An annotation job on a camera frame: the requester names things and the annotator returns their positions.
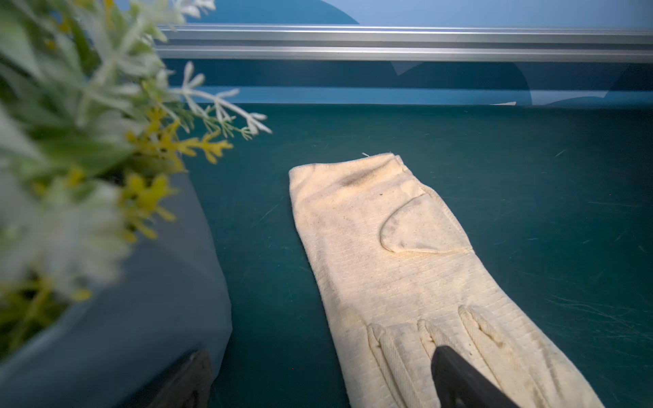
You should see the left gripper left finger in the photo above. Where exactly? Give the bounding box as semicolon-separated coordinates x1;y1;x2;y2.
119;350;214;408

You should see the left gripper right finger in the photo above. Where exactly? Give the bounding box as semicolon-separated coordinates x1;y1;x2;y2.
431;346;518;408

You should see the beige folded cloth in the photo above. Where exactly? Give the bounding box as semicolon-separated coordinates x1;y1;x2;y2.
289;153;601;407

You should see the small potted green plant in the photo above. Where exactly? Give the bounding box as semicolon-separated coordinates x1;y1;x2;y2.
1;1;266;407

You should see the aluminium back frame bar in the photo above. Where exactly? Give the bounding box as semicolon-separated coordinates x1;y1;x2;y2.
156;24;652;64

